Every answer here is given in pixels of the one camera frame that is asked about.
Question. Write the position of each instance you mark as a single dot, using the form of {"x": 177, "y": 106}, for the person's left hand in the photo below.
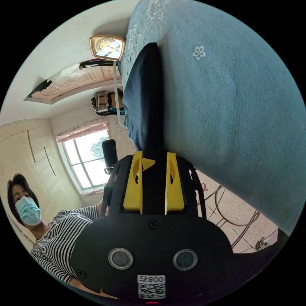
{"x": 100, "y": 207}

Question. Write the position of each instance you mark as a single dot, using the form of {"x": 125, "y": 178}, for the cream cupboard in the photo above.
{"x": 24, "y": 153}

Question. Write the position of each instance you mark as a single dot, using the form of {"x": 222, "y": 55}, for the person's body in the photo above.
{"x": 57, "y": 241}

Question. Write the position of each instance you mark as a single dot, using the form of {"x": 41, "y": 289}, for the window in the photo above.
{"x": 83, "y": 165}

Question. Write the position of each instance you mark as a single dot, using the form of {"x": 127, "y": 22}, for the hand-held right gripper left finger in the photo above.
{"x": 132, "y": 188}

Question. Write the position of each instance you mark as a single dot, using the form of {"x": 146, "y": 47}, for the gold framed wall clock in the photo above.
{"x": 107, "y": 47}

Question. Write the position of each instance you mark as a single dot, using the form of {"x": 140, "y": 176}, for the pink curtain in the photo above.
{"x": 79, "y": 130}

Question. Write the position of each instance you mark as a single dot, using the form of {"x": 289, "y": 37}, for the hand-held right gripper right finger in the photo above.
{"x": 175, "y": 191}

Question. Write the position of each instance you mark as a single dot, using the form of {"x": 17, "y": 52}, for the black jeans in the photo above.
{"x": 143, "y": 95}

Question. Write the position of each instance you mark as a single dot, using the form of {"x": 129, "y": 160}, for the bed with teal flowered sheet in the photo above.
{"x": 227, "y": 119}

